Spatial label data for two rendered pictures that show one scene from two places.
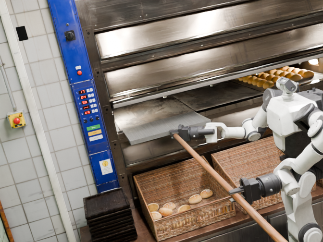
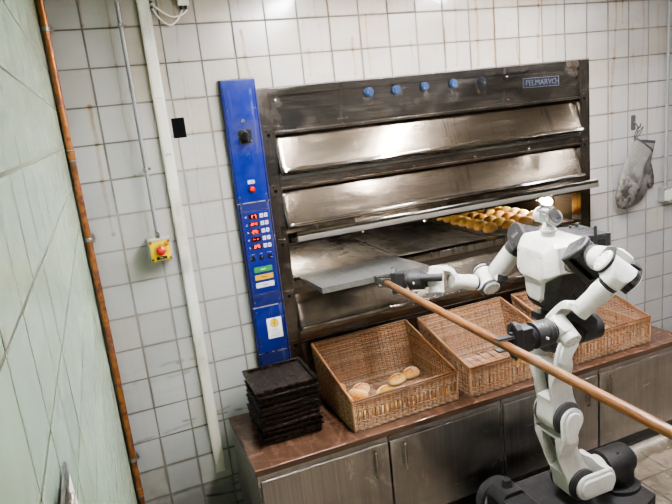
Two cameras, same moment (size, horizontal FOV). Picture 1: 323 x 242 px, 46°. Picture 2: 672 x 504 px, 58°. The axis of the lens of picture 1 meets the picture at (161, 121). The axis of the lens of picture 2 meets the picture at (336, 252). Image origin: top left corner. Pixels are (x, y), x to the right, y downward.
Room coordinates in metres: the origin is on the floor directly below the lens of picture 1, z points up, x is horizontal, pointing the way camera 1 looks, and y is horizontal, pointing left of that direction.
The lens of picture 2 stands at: (-0.32, 0.53, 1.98)
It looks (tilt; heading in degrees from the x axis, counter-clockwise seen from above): 13 degrees down; 351
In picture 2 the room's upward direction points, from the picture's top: 6 degrees counter-clockwise
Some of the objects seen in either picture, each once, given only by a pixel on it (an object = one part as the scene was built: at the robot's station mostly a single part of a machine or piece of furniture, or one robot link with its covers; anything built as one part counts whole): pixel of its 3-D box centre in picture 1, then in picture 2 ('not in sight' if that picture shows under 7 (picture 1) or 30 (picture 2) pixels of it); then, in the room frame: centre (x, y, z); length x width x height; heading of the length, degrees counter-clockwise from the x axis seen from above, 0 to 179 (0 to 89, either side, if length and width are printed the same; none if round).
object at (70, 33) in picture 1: (69, 31); (245, 131); (2.47, 0.46, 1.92); 0.06 x 0.04 x 0.11; 102
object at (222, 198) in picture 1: (182, 194); (382, 370); (2.36, -0.04, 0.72); 0.56 x 0.49 x 0.28; 103
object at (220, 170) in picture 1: (261, 171); (486, 342); (2.48, -0.63, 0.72); 0.56 x 0.49 x 0.28; 103
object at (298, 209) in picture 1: (301, 205); (556, 378); (1.86, -0.68, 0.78); 0.18 x 0.15 x 0.47; 12
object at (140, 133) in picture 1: (164, 125); (361, 270); (2.50, -0.02, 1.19); 0.55 x 0.36 x 0.03; 102
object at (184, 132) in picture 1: (189, 133); (405, 280); (2.22, -0.15, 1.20); 0.12 x 0.10 x 0.13; 66
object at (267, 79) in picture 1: (272, 75); (490, 216); (3.29, -1.04, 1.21); 0.61 x 0.48 x 0.06; 12
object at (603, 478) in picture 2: not in sight; (581, 474); (1.88, -0.80, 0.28); 0.21 x 0.20 x 0.13; 102
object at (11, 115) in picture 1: (17, 118); (159, 249); (2.39, 0.90, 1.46); 0.10 x 0.07 x 0.10; 102
